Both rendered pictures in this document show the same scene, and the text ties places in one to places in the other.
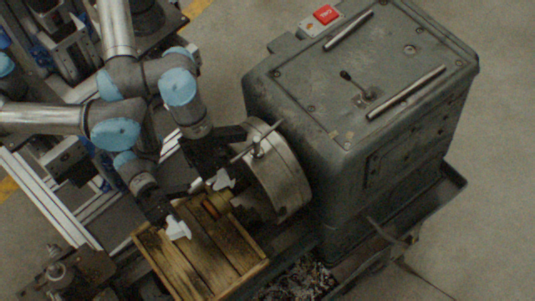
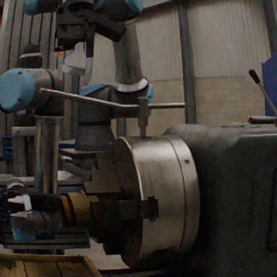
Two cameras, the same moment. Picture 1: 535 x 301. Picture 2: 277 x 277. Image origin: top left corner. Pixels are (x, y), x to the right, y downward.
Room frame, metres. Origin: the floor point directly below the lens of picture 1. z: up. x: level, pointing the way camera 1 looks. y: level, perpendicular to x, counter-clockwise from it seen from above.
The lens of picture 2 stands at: (-0.21, -0.23, 1.29)
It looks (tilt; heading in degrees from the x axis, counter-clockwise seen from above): 3 degrees down; 14
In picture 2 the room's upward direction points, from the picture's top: 1 degrees counter-clockwise
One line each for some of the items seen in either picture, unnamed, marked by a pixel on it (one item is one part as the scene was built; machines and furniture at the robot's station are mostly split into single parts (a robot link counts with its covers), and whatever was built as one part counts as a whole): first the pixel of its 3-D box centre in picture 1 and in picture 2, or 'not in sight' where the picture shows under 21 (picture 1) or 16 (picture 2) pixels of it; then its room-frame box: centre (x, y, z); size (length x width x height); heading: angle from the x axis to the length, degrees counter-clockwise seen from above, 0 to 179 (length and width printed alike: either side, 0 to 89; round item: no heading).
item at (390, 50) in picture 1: (355, 101); (275, 192); (1.11, -0.31, 1.06); 0.59 x 0.48 x 0.39; 120
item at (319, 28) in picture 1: (320, 25); not in sight; (1.30, -0.23, 1.23); 0.13 x 0.08 x 0.05; 120
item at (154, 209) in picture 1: (156, 206); (16, 200); (0.83, 0.35, 1.08); 0.12 x 0.09 x 0.08; 30
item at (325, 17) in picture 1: (326, 15); not in sight; (1.31, -0.25, 1.26); 0.06 x 0.06 x 0.02; 30
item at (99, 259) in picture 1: (84, 283); not in sight; (0.66, 0.59, 0.99); 0.20 x 0.10 x 0.05; 120
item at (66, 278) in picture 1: (58, 273); not in sight; (0.65, 0.61, 1.13); 0.08 x 0.08 x 0.03
